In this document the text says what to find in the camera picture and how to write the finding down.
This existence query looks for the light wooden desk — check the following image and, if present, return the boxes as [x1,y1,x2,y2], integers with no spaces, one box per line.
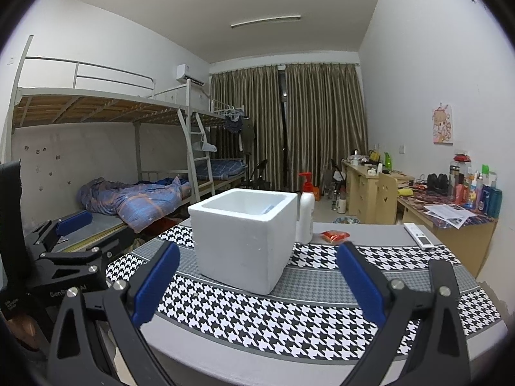
[342,159,415,224]

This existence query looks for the blue orange quilt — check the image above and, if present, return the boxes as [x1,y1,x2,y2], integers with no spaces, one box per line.
[77,176,192,234]

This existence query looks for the white remote control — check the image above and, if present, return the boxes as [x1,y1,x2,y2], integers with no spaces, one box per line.
[403,222,434,249]

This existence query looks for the white air conditioner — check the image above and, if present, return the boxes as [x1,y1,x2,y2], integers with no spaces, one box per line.
[176,63,207,86]

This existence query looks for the ceiling tube light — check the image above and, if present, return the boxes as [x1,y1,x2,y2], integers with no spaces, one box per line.
[230,15,302,30]

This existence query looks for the dark hanging clothes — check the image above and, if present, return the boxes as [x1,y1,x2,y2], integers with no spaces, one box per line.
[224,115,256,155]

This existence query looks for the row of toiletry bottles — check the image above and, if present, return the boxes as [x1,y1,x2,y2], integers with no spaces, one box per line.
[448,153,503,218]

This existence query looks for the black headphones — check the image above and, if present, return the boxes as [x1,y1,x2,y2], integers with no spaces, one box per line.
[426,173,450,194]

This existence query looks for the white pump bottle red top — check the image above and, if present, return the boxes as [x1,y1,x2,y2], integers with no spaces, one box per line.
[296,172,315,245]

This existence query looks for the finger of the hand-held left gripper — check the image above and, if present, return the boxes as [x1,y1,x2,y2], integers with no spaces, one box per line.
[39,237,134,277]
[25,209,94,255]

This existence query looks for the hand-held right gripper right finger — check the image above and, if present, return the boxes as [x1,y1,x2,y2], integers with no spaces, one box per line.
[336,241,471,386]

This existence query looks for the black white houndstooth tablecloth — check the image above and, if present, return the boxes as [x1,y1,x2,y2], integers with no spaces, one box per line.
[105,221,508,386]

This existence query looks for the small white metal bunk bed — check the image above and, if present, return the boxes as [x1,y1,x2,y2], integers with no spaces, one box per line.
[189,96,250,194]

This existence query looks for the white metal bed ladder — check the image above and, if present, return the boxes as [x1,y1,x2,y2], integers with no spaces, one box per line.
[177,78,218,202]

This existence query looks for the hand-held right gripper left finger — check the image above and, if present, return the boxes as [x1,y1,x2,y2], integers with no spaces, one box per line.
[47,241,182,386]

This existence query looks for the person's left hand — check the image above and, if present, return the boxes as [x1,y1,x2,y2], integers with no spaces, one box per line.
[7,314,56,351]

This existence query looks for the black folding chair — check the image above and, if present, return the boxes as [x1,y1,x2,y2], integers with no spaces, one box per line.
[324,159,347,194]
[243,160,269,189]

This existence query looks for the white foam box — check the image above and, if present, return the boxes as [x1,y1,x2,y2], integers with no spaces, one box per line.
[188,188,299,296]

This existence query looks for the large white metal bunk bed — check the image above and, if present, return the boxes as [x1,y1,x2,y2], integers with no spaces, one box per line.
[0,34,218,258]

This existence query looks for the wooden chair with smiley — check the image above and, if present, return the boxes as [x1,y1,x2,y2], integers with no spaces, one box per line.
[377,171,399,225]

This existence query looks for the blue checkered mattress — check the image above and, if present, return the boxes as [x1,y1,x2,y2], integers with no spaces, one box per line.
[210,159,248,180]

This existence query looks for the brown curtain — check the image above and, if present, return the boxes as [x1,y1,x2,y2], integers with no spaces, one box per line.
[286,62,369,191]
[210,65,287,191]

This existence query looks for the printed paper sheets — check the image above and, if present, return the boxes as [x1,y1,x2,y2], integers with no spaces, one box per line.
[424,204,471,230]

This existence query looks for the red snack packet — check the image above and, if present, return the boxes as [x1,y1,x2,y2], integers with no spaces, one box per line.
[322,230,351,244]

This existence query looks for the pink cartoon wall poster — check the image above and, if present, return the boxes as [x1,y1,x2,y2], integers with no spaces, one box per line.
[432,104,454,144]

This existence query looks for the desk with patterned cover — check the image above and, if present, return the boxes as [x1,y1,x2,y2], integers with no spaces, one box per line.
[396,187,497,278]

